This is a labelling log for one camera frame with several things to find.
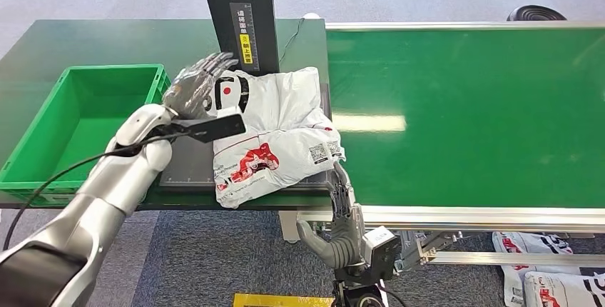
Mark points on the black and yellow column label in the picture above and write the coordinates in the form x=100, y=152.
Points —
x=245, y=44

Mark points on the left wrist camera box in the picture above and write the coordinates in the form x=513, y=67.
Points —
x=217, y=127

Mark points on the yellow floor marker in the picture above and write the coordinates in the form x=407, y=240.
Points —
x=283, y=301

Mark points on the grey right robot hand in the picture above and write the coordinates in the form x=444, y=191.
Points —
x=347, y=243

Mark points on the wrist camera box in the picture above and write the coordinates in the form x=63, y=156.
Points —
x=217, y=127
x=383, y=253

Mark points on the small white round object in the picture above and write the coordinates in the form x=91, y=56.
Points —
x=312, y=15

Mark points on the green plastic crate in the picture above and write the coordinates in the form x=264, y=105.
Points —
x=71, y=106

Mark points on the white table leg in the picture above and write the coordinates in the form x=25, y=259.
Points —
x=289, y=227

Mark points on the black round ribbed object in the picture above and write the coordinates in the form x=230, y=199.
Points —
x=536, y=14

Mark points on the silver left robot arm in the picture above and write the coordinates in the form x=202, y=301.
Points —
x=104, y=191

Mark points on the green conveyor belt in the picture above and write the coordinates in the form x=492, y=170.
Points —
x=496, y=106

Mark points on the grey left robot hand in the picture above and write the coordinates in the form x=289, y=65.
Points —
x=191, y=89

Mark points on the white package with round logo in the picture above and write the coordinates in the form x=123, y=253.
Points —
x=279, y=120

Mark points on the black scanner base plate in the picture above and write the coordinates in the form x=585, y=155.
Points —
x=189, y=167

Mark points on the dark green table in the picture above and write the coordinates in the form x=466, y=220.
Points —
x=118, y=42

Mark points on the white printed floor package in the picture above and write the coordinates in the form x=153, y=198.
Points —
x=529, y=243
x=567, y=290

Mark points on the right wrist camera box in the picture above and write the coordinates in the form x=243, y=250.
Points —
x=383, y=253

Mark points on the aluminium conveyor frame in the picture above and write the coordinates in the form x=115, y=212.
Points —
x=520, y=219

